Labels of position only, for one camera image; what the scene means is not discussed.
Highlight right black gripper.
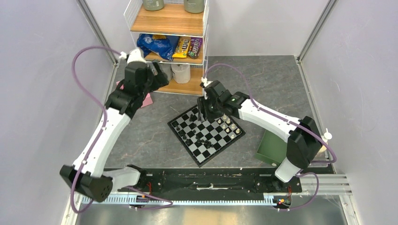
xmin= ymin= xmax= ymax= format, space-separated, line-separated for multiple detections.
xmin=197 ymin=95 xmax=223 ymax=121

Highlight black white chess board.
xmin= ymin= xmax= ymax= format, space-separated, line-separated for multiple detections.
xmin=168 ymin=105 xmax=245 ymax=167

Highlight white wire wooden shelf rack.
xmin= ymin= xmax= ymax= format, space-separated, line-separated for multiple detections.
xmin=123 ymin=0 xmax=209 ymax=96

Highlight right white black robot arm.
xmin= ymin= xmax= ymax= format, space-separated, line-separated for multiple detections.
xmin=197 ymin=78 xmax=322 ymax=192

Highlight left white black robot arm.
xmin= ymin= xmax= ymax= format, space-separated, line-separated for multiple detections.
xmin=60 ymin=61 xmax=169 ymax=203

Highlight white chess pieces corner group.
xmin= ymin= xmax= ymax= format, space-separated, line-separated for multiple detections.
xmin=216 ymin=115 xmax=243 ymax=135

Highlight black chess pieces group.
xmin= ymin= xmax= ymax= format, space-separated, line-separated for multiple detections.
xmin=168 ymin=111 xmax=215 ymax=152

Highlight white toilet paper roll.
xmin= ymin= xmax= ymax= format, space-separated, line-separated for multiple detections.
xmin=171 ymin=64 xmax=191 ymax=84

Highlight blue snack bag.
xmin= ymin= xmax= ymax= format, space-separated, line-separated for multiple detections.
xmin=136 ymin=33 xmax=179 ymax=61

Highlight pink plastic bin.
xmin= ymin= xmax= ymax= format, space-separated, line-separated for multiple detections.
xmin=116 ymin=81 xmax=153 ymax=108

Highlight yellow M&M candy bag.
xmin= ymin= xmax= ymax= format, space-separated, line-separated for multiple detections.
xmin=172 ymin=37 xmax=191 ymax=58

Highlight brown M&M candy bag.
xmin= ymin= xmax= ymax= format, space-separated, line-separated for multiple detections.
xmin=187 ymin=37 xmax=203 ymax=59

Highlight left green bottle on shelf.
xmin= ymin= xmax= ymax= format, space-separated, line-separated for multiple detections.
xmin=142 ymin=0 xmax=164 ymax=11

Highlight green bottle on shelf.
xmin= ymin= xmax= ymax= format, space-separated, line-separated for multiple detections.
xmin=184 ymin=0 xmax=205 ymax=14
xmin=142 ymin=0 xmax=164 ymax=11

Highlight green plastic tray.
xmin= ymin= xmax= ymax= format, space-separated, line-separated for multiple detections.
xmin=254 ymin=130 xmax=287 ymax=167

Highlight right green bottle on shelf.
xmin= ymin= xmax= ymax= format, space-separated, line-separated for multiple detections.
xmin=184 ymin=0 xmax=205 ymax=14

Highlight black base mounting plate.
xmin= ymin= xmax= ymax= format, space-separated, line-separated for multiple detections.
xmin=134 ymin=168 xmax=302 ymax=193

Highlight cream pump lotion bottle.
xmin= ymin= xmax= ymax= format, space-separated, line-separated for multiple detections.
xmin=318 ymin=128 xmax=333 ymax=154

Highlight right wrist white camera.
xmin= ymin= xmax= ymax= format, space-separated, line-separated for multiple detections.
xmin=200 ymin=77 xmax=212 ymax=88

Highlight wrist white camera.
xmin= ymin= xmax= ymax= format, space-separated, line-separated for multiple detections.
xmin=119 ymin=48 xmax=146 ymax=64
xmin=200 ymin=77 xmax=212 ymax=88

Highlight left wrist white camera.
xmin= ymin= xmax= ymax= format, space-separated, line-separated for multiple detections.
xmin=119 ymin=48 xmax=146 ymax=64

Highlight white cable duct strip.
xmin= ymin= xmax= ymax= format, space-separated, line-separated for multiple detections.
xmin=81 ymin=193 xmax=291 ymax=206

